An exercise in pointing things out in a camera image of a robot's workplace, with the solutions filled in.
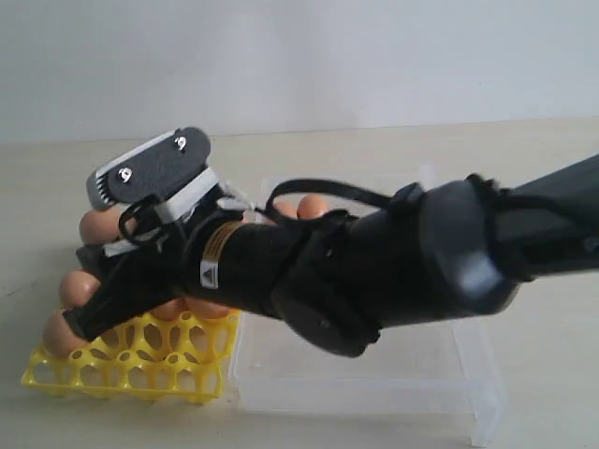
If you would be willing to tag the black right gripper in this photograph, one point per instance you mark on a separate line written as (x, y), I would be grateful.
(217, 258)

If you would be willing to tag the brown egg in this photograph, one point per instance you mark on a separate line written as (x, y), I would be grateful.
(170, 310)
(58, 339)
(285, 208)
(76, 288)
(203, 309)
(100, 226)
(312, 206)

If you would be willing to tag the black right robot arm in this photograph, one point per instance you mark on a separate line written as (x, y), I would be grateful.
(459, 250)

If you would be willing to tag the yellow plastic egg tray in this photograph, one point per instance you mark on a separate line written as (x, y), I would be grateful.
(146, 358)

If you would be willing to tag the clear plastic container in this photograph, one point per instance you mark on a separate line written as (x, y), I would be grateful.
(439, 369)

